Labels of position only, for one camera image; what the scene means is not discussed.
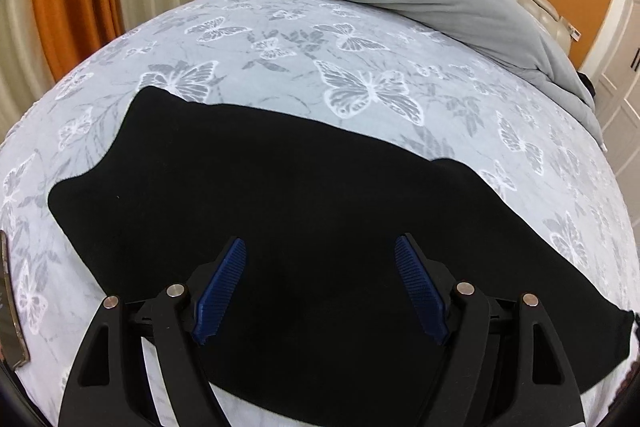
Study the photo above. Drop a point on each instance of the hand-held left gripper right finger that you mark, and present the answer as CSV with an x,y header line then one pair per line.
x,y
417,287

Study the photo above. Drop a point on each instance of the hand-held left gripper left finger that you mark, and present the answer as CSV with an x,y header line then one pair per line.
x,y
222,287

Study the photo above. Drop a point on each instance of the black pants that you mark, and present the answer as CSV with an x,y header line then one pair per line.
x,y
300,187

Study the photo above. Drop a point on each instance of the butterfly print bed sheet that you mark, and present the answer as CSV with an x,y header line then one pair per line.
x,y
300,57

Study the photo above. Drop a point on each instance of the small black object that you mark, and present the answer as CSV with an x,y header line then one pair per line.
x,y
587,83

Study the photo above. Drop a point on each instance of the white wardrobe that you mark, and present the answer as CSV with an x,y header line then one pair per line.
x,y
620,82

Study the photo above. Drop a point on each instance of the white headboard tag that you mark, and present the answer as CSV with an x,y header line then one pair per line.
x,y
574,33

